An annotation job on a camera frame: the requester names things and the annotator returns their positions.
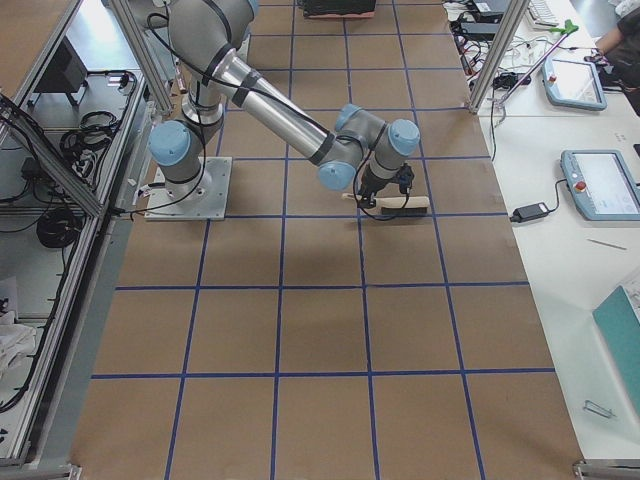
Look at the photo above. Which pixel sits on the beige hand brush black bristles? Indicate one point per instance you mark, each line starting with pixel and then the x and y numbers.
pixel 395 206

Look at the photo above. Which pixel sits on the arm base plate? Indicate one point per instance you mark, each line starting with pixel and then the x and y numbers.
pixel 205 197

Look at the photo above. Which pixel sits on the black bag lined bin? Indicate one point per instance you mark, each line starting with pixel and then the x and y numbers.
pixel 338 8

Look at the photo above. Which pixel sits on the upper blue teach pendant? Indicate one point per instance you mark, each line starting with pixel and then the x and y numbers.
pixel 573 84

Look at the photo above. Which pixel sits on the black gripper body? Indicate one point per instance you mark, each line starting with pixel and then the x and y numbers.
pixel 371 182

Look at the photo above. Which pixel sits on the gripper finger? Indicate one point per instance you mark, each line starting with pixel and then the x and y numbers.
pixel 367 202

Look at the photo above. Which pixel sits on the blue teach pendant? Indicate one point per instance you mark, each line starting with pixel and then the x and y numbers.
pixel 573 84
pixel 601 185

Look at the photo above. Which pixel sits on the black power adapter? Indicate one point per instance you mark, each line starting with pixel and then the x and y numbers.
pixel 530 212

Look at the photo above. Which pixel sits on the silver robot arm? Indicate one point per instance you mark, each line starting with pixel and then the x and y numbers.
pixel 364 157

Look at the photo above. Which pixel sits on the aluminium frame post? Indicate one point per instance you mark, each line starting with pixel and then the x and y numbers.
pixel 502 39

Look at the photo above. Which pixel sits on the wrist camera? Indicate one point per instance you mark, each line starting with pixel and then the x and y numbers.
pixel 405 177

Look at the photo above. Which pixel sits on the lower blue teach pendant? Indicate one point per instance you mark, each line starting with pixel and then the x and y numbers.
pixel 601 185

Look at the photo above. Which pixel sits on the teal book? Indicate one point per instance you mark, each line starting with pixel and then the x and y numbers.
pixel 619 326

